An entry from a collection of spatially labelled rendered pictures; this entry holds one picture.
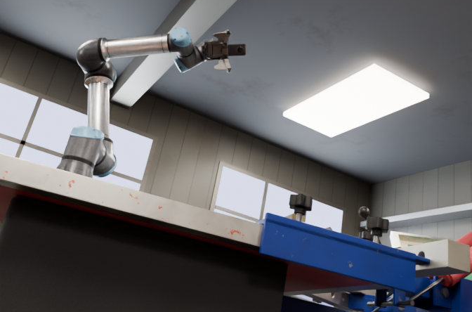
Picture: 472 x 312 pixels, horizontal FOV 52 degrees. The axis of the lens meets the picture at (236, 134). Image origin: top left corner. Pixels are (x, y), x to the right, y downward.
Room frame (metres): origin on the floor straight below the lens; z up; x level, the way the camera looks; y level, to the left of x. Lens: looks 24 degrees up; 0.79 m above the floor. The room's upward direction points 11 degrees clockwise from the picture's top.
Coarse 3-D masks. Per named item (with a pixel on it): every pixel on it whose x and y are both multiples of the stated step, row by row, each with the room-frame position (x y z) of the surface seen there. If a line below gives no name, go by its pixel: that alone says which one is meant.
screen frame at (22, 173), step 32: (0, 160) 0.69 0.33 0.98; (32, 192) 0.73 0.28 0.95; (64, 192) 0.71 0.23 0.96; (96, 192) 0.73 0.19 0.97; (128, 192) 0.74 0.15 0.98; (0, 224) 1.13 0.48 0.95; (160, 224) 0.78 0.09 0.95; (192, 224) 0.77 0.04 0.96; (224, 224) 0.78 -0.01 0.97; (256, 224) 0.80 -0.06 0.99; (352, 288) 1.03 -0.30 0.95; (384, 288) 0.96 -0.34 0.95
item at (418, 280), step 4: (416, 280) 1.19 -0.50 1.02; (420, 280) 1.19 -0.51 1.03; (424, 280) 1.20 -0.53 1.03; (428, 280) 1.20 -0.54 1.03; (416, 284) 1.19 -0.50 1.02; (420, 284) 1.19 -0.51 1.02; (424, 284) 1.20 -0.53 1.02; (428, 284) 1.20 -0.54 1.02; (392, 288) 1.17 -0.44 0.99; (416, 288) 1.19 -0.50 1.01; (420, 288) 1.19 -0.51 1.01; (424, 288) 1.20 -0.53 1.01; (392, 292) 1.23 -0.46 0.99; (408, 292) 1.19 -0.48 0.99; (416, 292) 1.19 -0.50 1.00; (428, 292) 1.20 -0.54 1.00; (408, 296) 1.23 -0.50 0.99; (412, 296) 1.22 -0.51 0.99; (420, 296) 1.20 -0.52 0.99; (424, 296) 1.20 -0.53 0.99; (428, 296) 1.20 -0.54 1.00
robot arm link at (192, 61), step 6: (198, 48) 1.71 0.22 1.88; (192, 54) 1.68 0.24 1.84; (198, 54) 1.71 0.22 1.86; (174, 60) 1.74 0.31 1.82; (180, 60) 1.72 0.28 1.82; (186, 60) 1.70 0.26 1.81; (192, 60) 1.72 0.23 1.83; (198, 60) 1.73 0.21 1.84; (180, 66) 1.73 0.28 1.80; (186, 66) 1.74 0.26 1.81; (192, 66) 1.75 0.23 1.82
